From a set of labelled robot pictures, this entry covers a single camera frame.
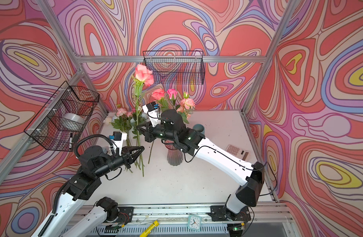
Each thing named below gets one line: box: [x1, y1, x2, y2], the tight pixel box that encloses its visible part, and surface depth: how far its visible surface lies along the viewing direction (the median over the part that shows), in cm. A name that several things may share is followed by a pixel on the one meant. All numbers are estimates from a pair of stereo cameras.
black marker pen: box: [69, 132, 73, 150], surface depth 74 cm
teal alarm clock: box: [187, 214, 202, 232], surface depth 71 cm
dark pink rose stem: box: [151, 88, 178, 111], surface depth 72 cm
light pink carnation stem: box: [176, 91, 196, 124], surface depth 69 cm
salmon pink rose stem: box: [132, 63, 155, 178], surface depth 53 cm
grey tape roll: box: [62, 112, 86, 125], surface depth 75 cm
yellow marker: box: [139, 220, 160, 237], surface depth 70 cm
